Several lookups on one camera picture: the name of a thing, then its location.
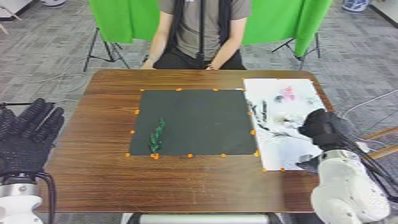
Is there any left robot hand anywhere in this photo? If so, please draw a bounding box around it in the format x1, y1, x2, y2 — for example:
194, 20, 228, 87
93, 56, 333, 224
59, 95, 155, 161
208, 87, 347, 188
0, 97, 66, 178

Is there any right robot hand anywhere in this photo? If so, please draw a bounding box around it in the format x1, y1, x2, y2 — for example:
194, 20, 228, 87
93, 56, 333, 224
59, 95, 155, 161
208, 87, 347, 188
297, 108, 361, 152

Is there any dark mat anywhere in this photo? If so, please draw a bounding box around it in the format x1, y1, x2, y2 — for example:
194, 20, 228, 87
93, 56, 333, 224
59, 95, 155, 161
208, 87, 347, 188
127, 88, 262, 157

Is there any person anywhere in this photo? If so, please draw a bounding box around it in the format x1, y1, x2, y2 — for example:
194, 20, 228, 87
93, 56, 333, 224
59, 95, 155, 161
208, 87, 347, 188
141, 0, 255, 71

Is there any white sheet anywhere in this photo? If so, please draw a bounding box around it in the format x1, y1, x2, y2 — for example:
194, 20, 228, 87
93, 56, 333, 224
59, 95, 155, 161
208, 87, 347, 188
242, 77, 329, 172

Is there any pink flower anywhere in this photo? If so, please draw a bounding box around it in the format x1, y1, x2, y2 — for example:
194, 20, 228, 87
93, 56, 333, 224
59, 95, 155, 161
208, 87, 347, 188
279, 85, 299, 103

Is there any green sprig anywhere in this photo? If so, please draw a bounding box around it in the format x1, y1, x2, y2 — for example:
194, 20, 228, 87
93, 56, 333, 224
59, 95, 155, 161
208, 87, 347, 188
146, 117, 169, 156

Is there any black tripod stand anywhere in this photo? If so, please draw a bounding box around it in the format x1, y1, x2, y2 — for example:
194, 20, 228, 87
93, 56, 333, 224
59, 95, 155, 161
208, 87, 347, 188
82, 27, 134, 73
271, 32, 326, 71

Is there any pale grey bar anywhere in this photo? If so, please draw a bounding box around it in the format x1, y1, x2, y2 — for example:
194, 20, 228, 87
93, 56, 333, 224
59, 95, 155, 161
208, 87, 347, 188
127, 213, 281, 224

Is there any white cable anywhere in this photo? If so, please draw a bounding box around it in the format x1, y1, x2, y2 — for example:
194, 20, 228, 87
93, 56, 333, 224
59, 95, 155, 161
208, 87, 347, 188
342, 88, 398, 120

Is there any black cable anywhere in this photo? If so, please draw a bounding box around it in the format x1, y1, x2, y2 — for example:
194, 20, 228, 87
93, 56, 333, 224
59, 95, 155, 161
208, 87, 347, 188
31, 171, 61, 224

